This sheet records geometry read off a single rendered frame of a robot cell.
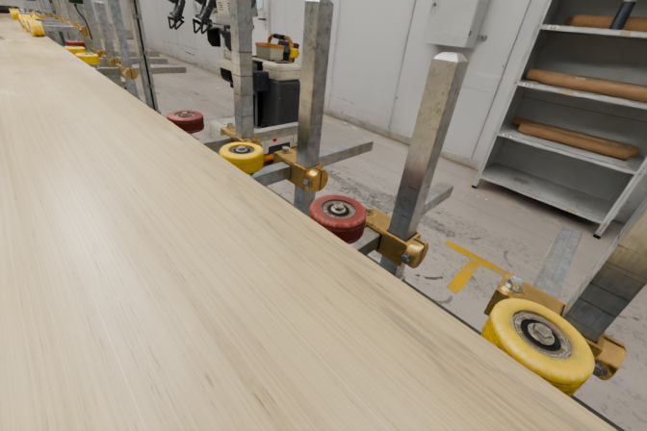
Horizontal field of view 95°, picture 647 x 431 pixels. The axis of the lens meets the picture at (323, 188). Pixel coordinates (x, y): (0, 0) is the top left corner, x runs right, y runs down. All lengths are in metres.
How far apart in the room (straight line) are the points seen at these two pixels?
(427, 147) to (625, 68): 2.64
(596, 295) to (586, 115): 2.65
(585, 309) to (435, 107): 0.29
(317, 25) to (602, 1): 2.65
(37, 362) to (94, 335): 0.03
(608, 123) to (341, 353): 2.91
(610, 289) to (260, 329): 0.37
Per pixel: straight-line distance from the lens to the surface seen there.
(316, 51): 0.57
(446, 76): 0.43
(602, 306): 0.47
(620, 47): 3.03
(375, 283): 0.33
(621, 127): 3.06
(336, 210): 0.41
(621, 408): 1.75
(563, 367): 0.34
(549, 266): 0.60
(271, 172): 0.63
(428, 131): 0.44
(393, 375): 0.27
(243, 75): 0.78
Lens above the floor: 1.13
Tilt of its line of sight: 29 degrees down
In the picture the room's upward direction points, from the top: 6 degrees clockwise
